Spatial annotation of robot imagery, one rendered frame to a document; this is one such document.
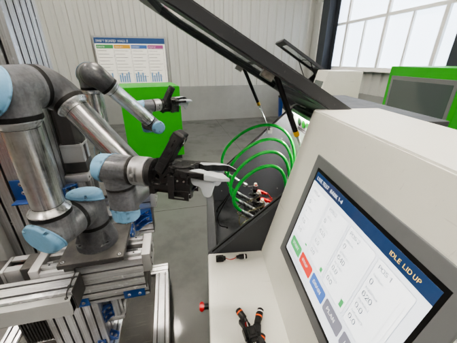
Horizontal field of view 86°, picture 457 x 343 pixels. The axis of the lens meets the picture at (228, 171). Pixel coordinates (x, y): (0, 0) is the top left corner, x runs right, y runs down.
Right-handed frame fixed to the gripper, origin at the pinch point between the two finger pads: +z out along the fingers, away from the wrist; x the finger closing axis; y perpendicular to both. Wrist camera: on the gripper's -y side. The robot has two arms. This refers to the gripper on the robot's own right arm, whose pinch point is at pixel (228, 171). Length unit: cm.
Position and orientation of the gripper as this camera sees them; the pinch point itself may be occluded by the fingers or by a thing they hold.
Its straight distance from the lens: 57.1
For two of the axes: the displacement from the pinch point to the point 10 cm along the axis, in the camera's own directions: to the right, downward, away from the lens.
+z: 9.8, 0.9, -2.0
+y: -0.3, 9.6, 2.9
